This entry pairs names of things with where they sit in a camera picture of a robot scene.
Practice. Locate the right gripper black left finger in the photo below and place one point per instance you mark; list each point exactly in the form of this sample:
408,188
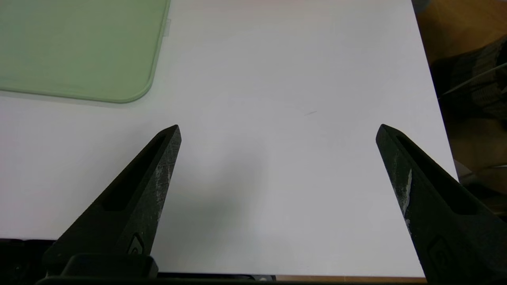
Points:
130,206

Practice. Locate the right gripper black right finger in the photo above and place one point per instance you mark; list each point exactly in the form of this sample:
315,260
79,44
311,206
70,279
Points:
447,237

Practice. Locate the black robot chassis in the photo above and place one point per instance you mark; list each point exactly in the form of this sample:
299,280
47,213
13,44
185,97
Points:
20,261

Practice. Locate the dark woven chair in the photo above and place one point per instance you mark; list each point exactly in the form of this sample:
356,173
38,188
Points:
475,79

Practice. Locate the light green plastic tray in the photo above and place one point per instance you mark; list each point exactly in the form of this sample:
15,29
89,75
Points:
79,47

